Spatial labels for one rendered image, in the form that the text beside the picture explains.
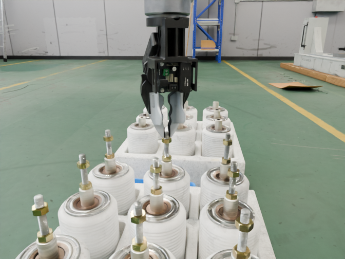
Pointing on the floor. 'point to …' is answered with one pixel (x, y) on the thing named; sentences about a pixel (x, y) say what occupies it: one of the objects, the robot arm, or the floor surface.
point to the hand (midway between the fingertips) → (165, 129)
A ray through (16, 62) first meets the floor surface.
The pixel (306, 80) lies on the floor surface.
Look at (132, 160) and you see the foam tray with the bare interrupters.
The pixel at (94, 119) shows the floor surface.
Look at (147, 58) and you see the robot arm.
